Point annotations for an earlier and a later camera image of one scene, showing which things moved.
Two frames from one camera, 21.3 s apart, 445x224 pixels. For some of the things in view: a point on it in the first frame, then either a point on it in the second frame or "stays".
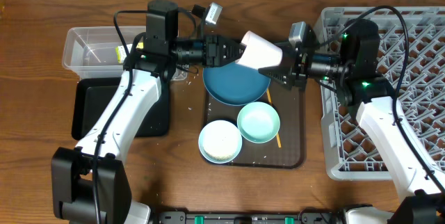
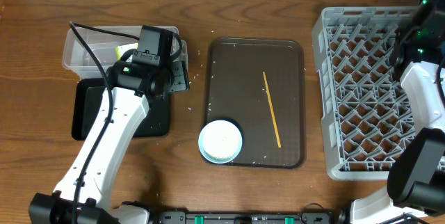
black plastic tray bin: [92, 96] stays
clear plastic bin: [96, 52] stays
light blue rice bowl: [220, 141] stays
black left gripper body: [208, 55] → [179, 83]
